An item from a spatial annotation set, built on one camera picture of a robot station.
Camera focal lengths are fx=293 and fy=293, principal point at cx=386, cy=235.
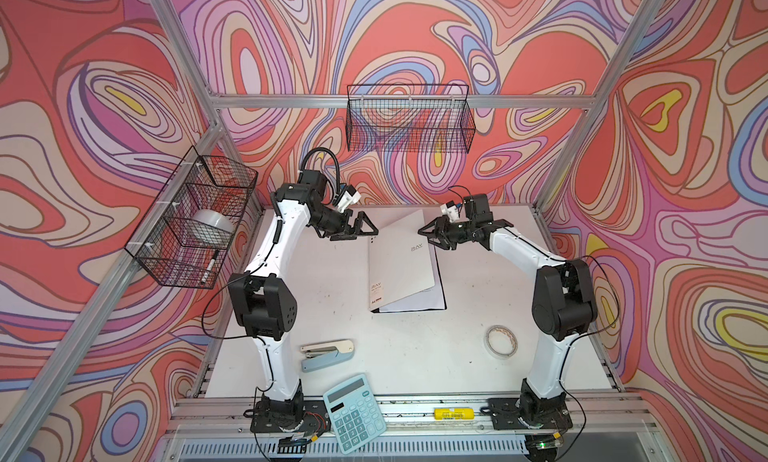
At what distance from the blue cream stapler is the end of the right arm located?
1.31 feet

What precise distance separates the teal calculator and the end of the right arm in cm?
45

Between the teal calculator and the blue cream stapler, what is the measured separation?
0.07 meters

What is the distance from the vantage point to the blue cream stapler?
819mm

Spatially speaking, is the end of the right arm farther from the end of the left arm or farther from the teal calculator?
the teal calculator

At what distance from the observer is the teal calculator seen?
0.70 meters

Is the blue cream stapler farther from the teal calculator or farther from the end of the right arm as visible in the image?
the end of the right arm

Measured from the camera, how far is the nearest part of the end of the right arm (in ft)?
2.35

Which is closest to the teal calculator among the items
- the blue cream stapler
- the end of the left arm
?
the blue cream stapler

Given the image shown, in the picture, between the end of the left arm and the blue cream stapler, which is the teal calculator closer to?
the blue cream stapler
